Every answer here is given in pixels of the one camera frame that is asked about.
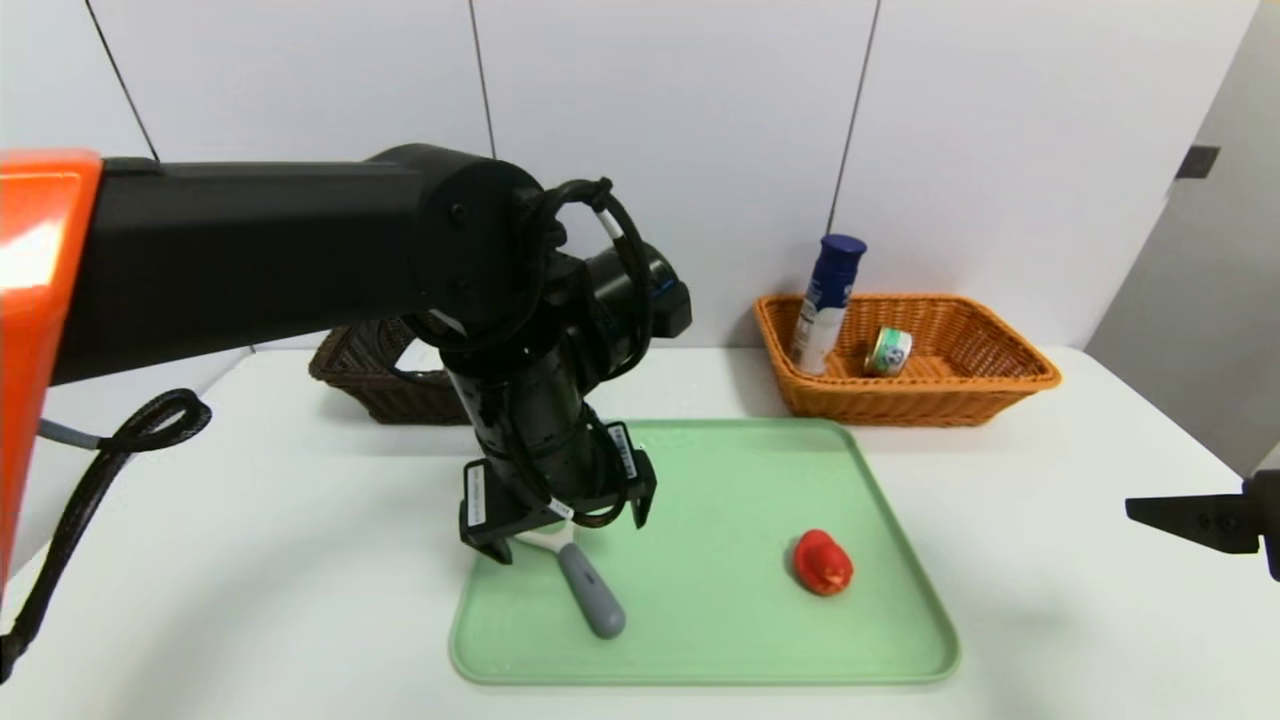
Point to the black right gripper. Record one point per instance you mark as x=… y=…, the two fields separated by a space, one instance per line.
x=1265 y=520

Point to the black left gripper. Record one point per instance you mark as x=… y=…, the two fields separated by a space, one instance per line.
x=500 y=510

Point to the blue white bottle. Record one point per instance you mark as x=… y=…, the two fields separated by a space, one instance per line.
x=825 y=300

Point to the small tin can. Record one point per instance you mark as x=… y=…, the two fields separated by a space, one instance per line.
x=888 y=352

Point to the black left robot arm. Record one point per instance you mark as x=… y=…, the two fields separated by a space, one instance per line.
x=250 y=250

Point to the dark brown wicker basket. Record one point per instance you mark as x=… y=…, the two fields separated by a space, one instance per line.
x=380 y=395

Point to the orange wicker basket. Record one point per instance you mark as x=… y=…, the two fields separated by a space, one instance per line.
x=950 y=400

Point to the light green plastic tray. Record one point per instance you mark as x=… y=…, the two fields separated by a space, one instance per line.
x=740 y=620

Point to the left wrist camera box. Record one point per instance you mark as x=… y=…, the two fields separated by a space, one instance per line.
x=672 y=305

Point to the black wall fixture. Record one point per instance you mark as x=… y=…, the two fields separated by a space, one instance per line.
x=1197 y=162

